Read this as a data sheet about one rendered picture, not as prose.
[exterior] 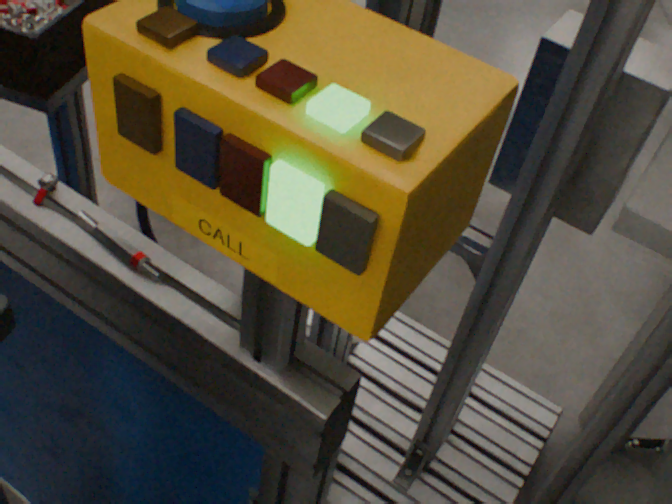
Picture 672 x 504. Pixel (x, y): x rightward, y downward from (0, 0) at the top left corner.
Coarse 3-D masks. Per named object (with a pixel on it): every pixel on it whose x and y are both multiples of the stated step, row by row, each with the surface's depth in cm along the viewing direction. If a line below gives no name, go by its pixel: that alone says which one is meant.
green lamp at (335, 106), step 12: (324, 96) 27; (336, 96) 27; (348, 96) 27; (360, 96) 28; (312, 108) 27; (324, 108) 27; (336, 108) 27; (348, 108) 27; (360, 108) 27; (324, 120) 27; (336, 120) 27; (348, 120) 27
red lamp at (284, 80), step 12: (264, 72) 28; (276, 72) 28; (288, 72) 28; (300, 72) 28; (264, 84) 28; (276, 84) 27; (288, 84) 27; (300, 84) 28; (312, 84) 28; (276, 96) 28; (288, 96) 27; (300, 96) 28
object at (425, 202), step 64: (128, 0) 31; (320, 0) 33; (128, 64) 30; (192, 64) 29; (320, 64) 30; (384, 64) 30; (448, 64) 31; (256, 128) 28; (320, 128) 27; (448, 128) 28; (128, 192) 35; (192, 192) 32; (384, 192) 26; (448, 192) 30; (256, 256) 32; (320, 256) 30; (384, 256) 28; (384, 320) 31
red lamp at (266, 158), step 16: (224, 144) 28; (240, 144) 28; (224, 160) 29; (240, 160) 28; (256, 160) 28; (224, 176) 29; (240, 176) 29; (256, 176) 28; (224, 192) 30; (240, 192) 29; (256, 192) 29; (256, 208) 29
